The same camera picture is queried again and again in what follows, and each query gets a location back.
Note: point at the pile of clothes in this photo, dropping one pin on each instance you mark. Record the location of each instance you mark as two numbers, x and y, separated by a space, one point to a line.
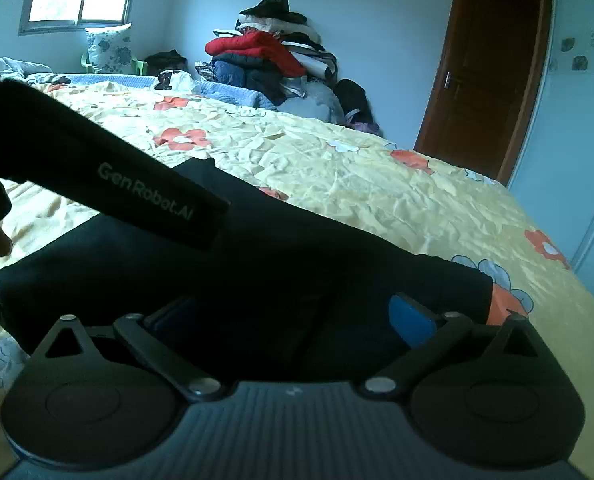
267 55

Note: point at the dark clothing heap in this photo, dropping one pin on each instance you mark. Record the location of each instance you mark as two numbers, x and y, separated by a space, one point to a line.
167 60

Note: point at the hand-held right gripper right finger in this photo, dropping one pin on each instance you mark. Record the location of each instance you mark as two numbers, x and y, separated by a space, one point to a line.
411 321

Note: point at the blue bed sheet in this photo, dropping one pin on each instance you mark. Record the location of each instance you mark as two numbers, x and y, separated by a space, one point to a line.
227 92

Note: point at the brown wooden door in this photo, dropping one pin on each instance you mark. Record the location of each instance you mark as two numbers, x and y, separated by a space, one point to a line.
482 70

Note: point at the green plastic chair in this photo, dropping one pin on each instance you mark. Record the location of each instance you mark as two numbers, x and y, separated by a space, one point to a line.
139 66

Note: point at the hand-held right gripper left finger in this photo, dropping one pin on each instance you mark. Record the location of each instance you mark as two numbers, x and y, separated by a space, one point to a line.
177 316

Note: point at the black pants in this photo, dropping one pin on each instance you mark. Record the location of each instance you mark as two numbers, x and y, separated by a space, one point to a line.
287 270

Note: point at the black and white garment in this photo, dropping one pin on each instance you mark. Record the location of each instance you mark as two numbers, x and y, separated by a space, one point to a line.
173 80

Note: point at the floral wall stickers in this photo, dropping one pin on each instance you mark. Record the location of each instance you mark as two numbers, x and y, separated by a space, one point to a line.
579 62

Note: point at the yellow floral blanket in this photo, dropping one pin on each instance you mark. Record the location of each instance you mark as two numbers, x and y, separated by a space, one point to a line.
377 185

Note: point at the floral pillow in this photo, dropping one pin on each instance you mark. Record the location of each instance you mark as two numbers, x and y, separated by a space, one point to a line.
109 50

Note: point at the white crumpled cloth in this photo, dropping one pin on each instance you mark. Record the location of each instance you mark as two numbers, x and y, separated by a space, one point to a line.
19 67

